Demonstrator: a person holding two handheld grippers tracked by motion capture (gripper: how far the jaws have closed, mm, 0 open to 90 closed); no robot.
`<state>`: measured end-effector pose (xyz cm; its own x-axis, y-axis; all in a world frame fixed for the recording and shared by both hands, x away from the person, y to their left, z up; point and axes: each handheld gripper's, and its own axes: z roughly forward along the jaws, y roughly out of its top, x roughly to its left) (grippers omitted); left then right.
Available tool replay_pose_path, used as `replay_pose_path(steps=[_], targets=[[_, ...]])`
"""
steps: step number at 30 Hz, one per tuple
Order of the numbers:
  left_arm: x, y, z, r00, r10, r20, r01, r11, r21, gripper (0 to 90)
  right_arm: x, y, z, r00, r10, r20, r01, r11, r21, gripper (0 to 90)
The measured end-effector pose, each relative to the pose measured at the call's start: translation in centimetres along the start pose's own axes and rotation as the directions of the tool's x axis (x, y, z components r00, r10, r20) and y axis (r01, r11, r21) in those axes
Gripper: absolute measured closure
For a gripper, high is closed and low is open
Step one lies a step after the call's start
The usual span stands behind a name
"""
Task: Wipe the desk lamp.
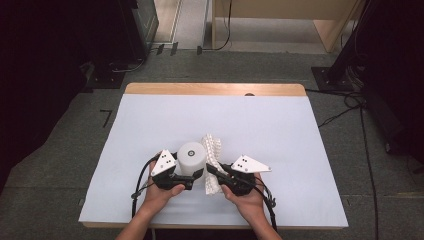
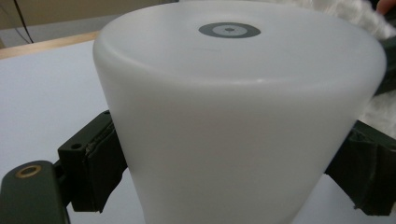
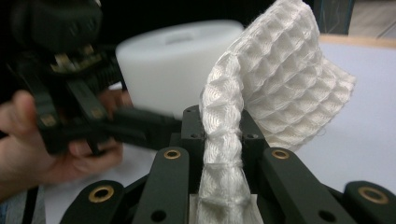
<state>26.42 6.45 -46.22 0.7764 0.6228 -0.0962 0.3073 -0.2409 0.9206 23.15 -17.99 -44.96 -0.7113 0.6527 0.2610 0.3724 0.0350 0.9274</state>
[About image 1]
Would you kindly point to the wooden table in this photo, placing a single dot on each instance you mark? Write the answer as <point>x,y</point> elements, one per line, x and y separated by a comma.
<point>200,89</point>

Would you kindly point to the black curtain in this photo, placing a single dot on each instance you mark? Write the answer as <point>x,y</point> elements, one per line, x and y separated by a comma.
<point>40,73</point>
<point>396,66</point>

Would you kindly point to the black cabinet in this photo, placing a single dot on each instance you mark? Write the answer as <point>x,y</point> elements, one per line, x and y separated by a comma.
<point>140,26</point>

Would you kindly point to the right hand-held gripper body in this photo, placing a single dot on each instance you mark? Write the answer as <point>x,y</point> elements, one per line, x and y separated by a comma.
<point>240,183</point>

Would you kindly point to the light wooden desk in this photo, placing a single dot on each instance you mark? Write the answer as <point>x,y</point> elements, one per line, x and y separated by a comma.
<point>283,8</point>

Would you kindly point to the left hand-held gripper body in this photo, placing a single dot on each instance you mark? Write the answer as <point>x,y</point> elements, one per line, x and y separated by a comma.
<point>171,180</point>

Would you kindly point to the black stand with base plate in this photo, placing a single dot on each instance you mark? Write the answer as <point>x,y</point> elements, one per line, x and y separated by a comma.
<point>336,78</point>

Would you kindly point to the person's right hand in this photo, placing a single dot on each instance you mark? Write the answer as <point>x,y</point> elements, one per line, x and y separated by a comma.
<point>248,206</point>

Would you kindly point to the person's left hand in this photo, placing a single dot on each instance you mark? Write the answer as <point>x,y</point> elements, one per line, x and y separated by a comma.
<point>160,200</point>

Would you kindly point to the black stand base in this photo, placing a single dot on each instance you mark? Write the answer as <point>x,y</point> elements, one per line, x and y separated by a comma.
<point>106,80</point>

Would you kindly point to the aluminium rail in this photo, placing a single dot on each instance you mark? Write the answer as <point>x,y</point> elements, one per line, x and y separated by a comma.
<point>176,20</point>

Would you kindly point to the white waffle cloth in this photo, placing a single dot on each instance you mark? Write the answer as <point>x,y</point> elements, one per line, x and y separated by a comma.
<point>213,150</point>

